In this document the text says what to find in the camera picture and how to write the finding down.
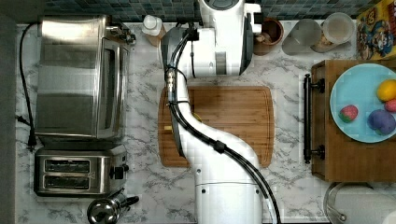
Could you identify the bamboo cutting board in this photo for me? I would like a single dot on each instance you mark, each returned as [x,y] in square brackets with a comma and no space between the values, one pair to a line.
[246,112]

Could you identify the brown wooden utensil holder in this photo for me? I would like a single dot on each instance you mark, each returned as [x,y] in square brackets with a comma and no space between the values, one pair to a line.
[270,35]

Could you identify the silver toaster oven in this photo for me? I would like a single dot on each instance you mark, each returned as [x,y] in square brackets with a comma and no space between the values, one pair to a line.
[82,73]

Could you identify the yellow cereal box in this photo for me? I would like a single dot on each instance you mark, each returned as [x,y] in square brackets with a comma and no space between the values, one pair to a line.
[376,32]

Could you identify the clear plastic pitcher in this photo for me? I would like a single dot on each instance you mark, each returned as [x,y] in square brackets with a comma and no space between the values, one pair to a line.
[305,34]

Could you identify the pink toy fruit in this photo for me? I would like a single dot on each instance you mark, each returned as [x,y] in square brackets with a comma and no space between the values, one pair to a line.
[390,106]

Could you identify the steel paper towel holder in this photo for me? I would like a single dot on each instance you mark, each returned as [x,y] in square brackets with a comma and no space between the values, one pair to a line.
[329,209]

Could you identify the purple toy fruit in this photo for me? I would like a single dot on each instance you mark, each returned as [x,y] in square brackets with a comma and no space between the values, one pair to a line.
[381,121]

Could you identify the orange bottle white cap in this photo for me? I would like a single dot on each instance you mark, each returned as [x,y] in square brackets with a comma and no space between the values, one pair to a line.
[153,29]

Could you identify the shiny steel kettle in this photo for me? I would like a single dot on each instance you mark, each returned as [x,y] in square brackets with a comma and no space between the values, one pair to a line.
[110,209]

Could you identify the yellow toy lemon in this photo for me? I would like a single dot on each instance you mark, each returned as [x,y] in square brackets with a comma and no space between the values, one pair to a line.
[386,90]

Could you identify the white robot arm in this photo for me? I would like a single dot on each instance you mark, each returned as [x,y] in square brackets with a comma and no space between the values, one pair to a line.
[227,190]

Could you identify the wooden drawer box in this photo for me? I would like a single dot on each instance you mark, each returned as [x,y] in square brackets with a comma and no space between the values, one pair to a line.
[332,155]

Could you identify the clear lidded jar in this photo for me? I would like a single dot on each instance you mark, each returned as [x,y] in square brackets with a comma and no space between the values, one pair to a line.
[336,30]

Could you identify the yellow mug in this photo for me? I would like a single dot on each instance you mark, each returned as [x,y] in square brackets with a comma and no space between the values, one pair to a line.
[197,117]

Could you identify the red green toy strawberry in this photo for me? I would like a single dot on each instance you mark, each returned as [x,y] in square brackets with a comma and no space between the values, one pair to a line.
[348,113]

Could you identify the silver two-slot toaster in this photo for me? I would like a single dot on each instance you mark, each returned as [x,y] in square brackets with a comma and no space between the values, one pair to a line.
[80,172]

